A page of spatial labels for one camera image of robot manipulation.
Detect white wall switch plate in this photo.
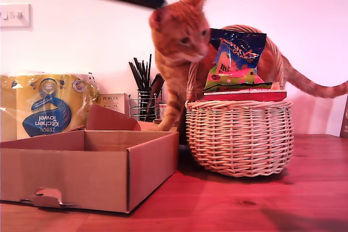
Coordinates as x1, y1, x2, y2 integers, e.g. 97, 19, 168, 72
0, 3, 32, 29

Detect thin black stick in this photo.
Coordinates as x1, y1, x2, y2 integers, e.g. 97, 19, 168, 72
147, 54, 153, 91
133, 57, 147, 91
128, 62, 144, 91

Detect brown cardboard box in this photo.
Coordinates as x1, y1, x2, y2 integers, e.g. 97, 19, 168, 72
0, 103, 180, 214

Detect pink yellow Maltesers bag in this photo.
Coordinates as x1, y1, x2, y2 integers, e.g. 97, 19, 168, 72
203, 81, 288, 102

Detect ginger cat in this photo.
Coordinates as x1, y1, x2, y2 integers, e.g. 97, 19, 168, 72
148, 0, 348, 133

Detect dark brown comb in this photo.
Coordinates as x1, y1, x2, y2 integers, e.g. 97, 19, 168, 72
145, 73, 165, 123

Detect chrome wire utensil holder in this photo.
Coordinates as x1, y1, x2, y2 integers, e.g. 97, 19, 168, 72
129, 87, 164, 123

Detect yellow kitchen towel pack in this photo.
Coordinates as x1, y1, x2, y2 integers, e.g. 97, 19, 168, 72
0, 71, 100, 143

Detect woven wicker basket with handle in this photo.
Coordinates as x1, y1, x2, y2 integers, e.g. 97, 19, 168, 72
184, 24, 295, 178

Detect white Porlex carton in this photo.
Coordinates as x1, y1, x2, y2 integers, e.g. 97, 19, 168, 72
100, 92, 131, 116

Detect blue Terry's egg bag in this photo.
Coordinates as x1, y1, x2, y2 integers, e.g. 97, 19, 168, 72
202, 28, 273, 93

